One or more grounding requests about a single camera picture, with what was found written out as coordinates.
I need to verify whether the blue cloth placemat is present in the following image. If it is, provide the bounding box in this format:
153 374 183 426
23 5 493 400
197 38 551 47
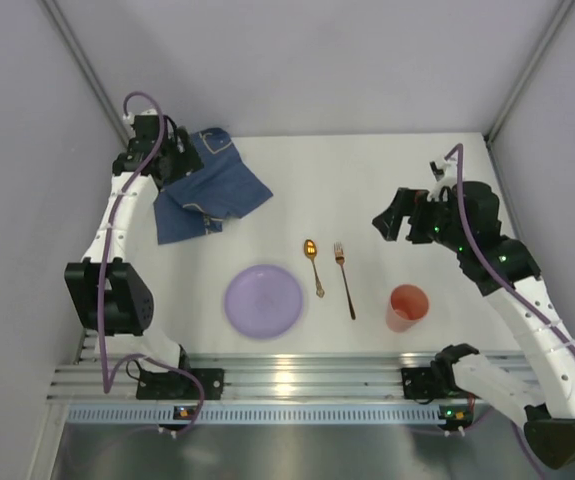
154 128 273 245

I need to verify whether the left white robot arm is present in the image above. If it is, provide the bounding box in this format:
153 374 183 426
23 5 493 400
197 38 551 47
64 109 203 373

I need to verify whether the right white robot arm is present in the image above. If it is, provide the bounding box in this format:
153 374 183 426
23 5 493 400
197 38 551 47
372 181 575 469

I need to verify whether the copper fork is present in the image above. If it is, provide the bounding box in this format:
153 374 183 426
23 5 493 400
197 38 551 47
333 242 356 321

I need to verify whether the gold spoon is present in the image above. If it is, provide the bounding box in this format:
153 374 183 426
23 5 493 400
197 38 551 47
303 239 325 298

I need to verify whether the orange plastic cup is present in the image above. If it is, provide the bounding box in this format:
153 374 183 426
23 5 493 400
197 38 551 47
386 284 430 333

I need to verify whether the purple plastic plate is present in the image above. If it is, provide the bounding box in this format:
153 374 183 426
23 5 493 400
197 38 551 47
223 264 304 340

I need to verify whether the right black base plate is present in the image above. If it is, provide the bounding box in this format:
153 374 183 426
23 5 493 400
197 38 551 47
400 367 468 404

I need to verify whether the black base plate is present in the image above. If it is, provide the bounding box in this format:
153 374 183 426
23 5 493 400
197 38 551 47
400 367 468 404
136 368 225 401

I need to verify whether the left aluminium frame post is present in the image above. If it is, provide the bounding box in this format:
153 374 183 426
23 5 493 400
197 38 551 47
37 0 128 146

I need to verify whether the aluminium frame post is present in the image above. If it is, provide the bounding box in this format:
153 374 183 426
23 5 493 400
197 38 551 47
483 0 575 146
37 0 128 146

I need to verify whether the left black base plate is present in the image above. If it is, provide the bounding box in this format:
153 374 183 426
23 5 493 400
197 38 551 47
136 368 225 401

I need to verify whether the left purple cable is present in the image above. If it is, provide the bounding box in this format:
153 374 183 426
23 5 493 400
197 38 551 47
97 91 206 437

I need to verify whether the aluminium mounting rail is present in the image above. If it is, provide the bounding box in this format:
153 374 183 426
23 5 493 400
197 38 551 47
46 349 538 404

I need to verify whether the right aluminium frame post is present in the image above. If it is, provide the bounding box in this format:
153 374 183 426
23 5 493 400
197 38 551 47
483 0 575 146

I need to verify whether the perforated cable duct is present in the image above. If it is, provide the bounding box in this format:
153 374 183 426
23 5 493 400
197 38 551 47
67 403 471 425

